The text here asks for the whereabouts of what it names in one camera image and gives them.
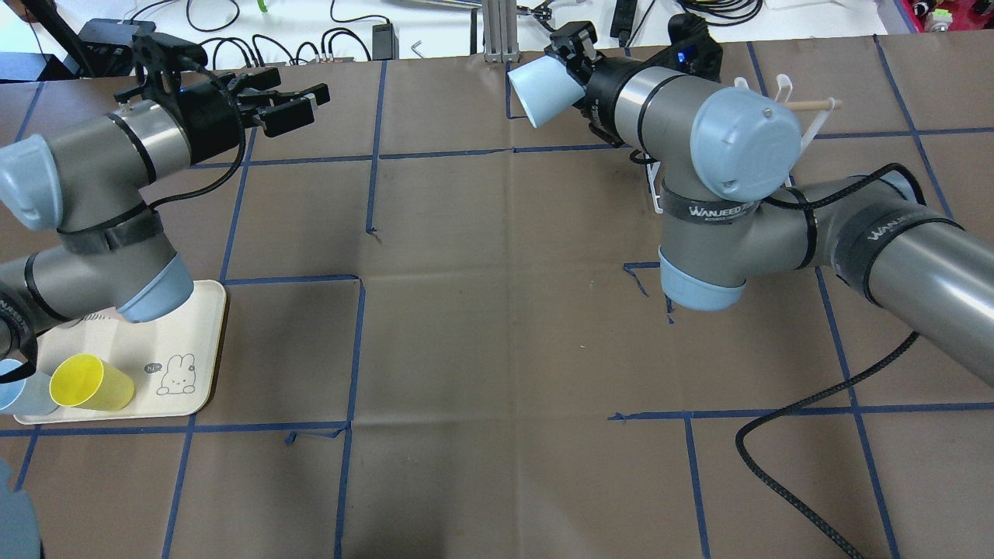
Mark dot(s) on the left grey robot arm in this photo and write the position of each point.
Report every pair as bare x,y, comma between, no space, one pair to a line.
84,183

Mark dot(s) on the light blue cup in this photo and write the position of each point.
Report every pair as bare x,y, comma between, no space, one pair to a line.
23,388
545,89

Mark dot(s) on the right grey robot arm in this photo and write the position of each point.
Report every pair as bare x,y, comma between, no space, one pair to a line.
875,230

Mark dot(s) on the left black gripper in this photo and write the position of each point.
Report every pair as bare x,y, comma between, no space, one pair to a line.
208,116

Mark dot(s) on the cream plastic tray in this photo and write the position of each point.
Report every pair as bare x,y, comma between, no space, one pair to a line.
171,360

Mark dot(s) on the white wire cup rack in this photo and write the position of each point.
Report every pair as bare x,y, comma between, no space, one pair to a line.
715,152

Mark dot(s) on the aluminium frame post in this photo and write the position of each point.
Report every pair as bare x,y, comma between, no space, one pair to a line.
500,31

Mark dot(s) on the yellow plastic cup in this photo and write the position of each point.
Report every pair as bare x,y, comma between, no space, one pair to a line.
85,381

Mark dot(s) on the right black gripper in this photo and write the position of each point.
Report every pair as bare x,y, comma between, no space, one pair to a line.
604,95

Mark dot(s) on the black power adapter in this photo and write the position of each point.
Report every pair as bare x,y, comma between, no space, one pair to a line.
384,43

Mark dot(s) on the wooden rack dowel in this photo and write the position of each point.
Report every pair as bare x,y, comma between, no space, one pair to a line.
829,104

